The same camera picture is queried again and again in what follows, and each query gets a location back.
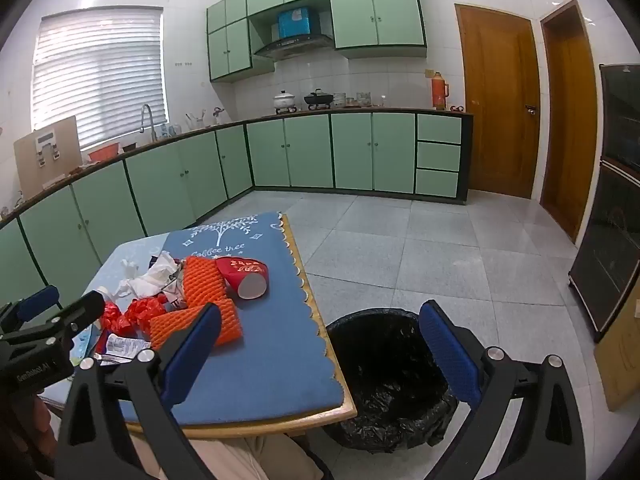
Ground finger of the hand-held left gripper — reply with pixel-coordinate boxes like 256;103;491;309
20;290;107;347
0;285;61;335

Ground crumpled white tissue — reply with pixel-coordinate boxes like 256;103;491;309
116;252;182;302

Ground wooden door with handle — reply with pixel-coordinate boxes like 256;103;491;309
454;3;541;200

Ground dark glass-front cabinet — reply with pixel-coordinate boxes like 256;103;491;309
568;63;640;343

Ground metal kitchen faucet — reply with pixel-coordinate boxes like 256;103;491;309
139;104;157;144

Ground person's left forearm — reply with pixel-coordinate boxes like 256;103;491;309
32;396;63;441

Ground green base cabinets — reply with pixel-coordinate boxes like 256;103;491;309
0;110;474;311

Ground orange thermos flask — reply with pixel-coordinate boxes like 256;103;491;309
431;71;450;109

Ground blue box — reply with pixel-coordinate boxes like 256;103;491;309
278;7;316;40

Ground green wall cabinets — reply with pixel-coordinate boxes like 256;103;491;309
206;0;427;83

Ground black trash bin with bag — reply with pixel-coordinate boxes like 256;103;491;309
322;310;459;454

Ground beige board with white fittings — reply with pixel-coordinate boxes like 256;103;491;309
13;115;83;190

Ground red plastic basin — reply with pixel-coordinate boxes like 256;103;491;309
87;143;121;162

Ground wooden table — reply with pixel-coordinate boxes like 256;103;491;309
120;212;359;437

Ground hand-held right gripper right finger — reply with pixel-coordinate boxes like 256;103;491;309
419;300;588;480

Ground person's trouser leg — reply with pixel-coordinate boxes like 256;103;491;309
127;432;326;480

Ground black wok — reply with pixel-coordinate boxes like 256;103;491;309
304;89;332;111

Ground red ribbon bow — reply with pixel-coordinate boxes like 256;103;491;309
102;296;168;336

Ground black range hood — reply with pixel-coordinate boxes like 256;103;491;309
252;34;335;60

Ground cardboard box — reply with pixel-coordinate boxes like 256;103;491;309
595;287;640;411

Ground red white snack wrapper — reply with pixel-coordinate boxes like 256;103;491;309
94;332;152;363

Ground plain wooden door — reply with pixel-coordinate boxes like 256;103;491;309
540;0;599;245

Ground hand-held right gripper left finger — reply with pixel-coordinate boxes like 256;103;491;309
55;302;223;480

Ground orange foam net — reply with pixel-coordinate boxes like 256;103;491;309
149;298;244;351
181;256;226;311

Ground white window blind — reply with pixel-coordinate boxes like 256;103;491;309
32;6;166;149

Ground red paper cup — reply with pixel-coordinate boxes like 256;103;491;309
215;256;271;301

